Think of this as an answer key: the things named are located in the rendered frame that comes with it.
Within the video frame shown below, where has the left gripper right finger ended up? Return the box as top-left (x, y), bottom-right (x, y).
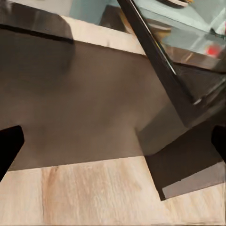
top-left (211, 125), bottom-right (226, 163)

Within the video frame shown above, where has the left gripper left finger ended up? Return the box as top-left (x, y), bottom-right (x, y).
top-left (0, 125), bottom-right (24, 181)

